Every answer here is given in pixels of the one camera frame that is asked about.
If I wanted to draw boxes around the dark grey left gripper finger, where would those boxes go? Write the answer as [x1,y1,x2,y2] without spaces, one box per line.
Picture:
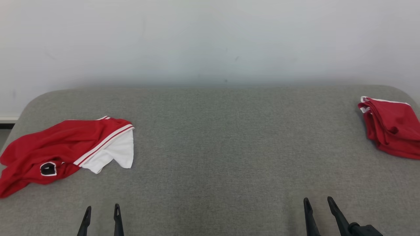
[114,204,124,236]
[77,206,92,236]

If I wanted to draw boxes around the red shorts with white hem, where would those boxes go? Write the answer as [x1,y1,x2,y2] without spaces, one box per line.
[357,96,420,160]

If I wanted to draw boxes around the grey fabric table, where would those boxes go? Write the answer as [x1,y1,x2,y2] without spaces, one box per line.
[0,85,420,236]

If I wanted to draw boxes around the red basketball jersey with lettering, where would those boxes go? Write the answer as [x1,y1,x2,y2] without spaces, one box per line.
[0,116,135,199]

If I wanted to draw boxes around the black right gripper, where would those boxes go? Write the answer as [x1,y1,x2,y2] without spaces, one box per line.
[304,196,384,236]

